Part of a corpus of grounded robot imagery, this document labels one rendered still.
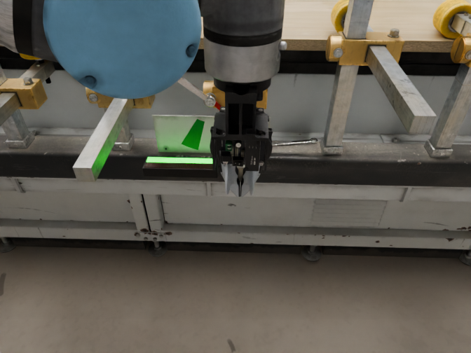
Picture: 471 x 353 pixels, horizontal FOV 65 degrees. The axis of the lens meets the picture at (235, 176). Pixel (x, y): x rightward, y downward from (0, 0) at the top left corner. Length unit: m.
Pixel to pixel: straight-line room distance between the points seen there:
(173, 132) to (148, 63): 0.61
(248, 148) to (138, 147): 0.50
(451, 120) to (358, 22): 0.32
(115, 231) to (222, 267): 0.44
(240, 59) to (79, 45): 0.21
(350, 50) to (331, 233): 0.83
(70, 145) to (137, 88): 0.74
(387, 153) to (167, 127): 0.52
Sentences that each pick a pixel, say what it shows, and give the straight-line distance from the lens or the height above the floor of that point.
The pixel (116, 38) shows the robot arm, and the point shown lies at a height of 1.14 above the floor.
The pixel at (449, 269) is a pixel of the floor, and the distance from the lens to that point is 1.73.
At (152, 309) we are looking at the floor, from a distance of 1.44.
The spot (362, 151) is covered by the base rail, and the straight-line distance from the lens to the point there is 0.93.
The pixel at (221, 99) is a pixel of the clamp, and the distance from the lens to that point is 0.80.
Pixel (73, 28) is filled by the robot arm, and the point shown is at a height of 1.15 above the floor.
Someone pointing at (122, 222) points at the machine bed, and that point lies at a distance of 1.50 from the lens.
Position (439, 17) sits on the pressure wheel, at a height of 0.95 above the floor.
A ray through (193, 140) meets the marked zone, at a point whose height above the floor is 0.74.
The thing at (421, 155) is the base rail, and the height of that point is 0.70.
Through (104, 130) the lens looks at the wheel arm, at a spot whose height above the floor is 0.86.
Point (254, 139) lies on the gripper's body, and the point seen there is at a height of 0.96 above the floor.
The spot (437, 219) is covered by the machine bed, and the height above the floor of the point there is 0.23.
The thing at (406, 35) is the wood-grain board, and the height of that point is 0.90.
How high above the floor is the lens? 1.22
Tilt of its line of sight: 40 degrees down
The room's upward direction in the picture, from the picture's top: straight up
